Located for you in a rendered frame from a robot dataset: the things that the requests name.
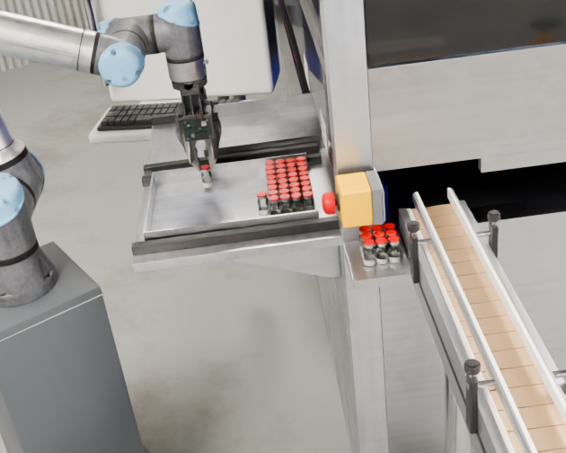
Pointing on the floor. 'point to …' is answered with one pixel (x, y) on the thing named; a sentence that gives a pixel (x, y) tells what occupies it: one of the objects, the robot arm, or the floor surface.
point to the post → (356, 124)
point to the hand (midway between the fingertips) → (204, 163)
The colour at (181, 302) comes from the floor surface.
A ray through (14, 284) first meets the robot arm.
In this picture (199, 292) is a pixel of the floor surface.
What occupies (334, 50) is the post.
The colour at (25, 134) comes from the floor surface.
